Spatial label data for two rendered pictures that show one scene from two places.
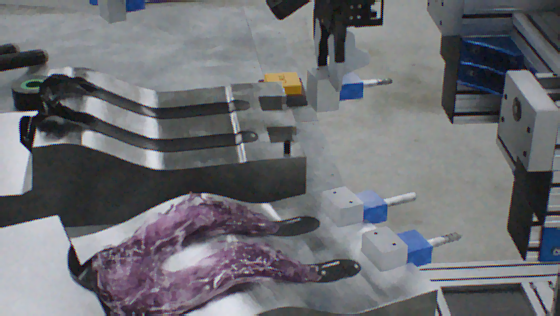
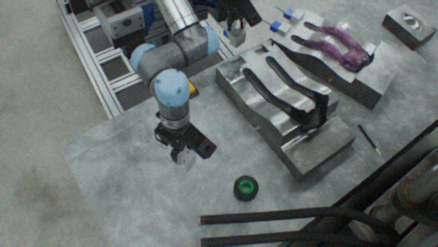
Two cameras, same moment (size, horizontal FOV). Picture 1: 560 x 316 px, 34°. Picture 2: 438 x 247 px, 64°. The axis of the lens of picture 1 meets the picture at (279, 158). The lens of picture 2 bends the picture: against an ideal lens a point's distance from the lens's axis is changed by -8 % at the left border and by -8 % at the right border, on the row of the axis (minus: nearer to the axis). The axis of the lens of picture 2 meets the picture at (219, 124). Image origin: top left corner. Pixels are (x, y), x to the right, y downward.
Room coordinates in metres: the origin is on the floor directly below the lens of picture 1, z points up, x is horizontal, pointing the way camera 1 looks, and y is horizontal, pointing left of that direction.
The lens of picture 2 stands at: (1.82, 0.78, 1.97)
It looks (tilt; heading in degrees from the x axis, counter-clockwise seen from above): 59 degrees down; 239
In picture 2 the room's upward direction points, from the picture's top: 5 degrees clockwise
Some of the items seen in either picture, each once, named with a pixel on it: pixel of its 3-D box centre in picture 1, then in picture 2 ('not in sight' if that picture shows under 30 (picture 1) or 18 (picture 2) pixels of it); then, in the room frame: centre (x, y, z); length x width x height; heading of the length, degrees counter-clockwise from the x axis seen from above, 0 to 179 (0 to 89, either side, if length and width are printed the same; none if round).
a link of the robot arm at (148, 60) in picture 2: not in sight; (158, 64); (1.66, 0.19, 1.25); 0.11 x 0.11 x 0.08; 8
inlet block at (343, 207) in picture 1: (372, 206); (274, 26); (1.06, -0.13, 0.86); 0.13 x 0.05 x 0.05; 115
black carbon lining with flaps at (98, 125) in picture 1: (136, 111); (287, 89); (1.22, 0.21, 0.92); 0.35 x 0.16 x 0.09; 98
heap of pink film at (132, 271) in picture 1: (199, 248); (338, 44); (0.90, 0.09, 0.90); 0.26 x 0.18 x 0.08; 115
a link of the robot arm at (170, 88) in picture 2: not in sight; (172, 94); (1.67, 0.29, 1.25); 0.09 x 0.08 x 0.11; 98
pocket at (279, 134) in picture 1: (283, 145); (260, 53); (1.20, -0.01, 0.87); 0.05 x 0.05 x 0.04; 8
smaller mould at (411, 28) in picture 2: not in sight; (409, 26); (0.44, 0.10, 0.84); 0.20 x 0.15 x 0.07; 98
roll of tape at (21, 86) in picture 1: (35, 92); (245, 188); (1.50, 0.44, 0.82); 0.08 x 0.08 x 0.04
